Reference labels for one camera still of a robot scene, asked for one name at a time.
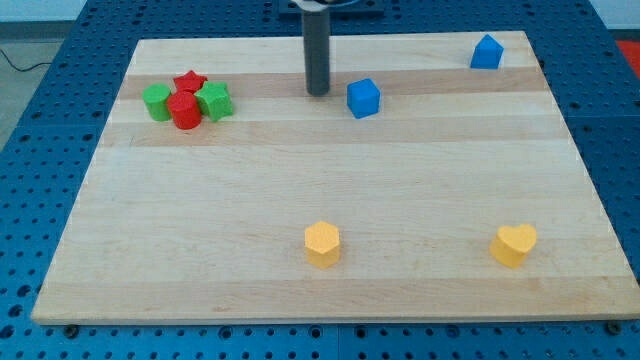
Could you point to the blue cube block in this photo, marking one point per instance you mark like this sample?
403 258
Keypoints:
363 98

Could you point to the blue triangle house block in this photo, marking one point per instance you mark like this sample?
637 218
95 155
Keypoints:
487 54

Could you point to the yellow hexagon block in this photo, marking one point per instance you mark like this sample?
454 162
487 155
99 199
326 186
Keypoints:
322 244

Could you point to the wooden board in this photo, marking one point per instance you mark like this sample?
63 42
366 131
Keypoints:
206 225

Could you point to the green star block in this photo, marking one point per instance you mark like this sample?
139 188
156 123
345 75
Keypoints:
214 100

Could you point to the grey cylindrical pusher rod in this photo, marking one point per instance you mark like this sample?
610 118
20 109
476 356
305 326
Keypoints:
315 19

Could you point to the red cylinder block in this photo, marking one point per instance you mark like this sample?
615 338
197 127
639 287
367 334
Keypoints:
184 110

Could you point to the red star block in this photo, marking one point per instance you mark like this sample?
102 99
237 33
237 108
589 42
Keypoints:
189 82

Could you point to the green cylinder block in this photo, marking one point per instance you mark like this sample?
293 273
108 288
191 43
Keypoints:
155 98

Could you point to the yellow heart block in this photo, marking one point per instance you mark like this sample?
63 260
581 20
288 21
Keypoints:
512 244

